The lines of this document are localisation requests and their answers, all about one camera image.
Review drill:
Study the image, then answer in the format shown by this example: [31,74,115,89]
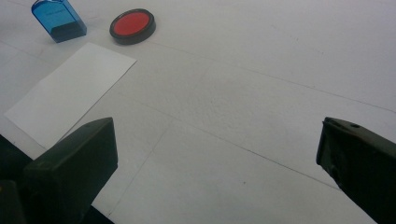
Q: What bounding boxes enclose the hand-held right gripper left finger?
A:
[20,117,119,224]

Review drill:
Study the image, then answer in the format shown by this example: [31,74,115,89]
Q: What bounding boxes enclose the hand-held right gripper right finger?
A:
[316,117,396,224]

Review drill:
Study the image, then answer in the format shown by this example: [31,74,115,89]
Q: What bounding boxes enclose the white paper sheet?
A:
[3,42,137,150]

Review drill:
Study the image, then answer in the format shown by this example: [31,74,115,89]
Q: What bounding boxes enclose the blue transparent stamp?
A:
[31,0,88,44]

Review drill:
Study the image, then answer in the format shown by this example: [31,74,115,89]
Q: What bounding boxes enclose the red ink pad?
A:
[108,7,157,46]

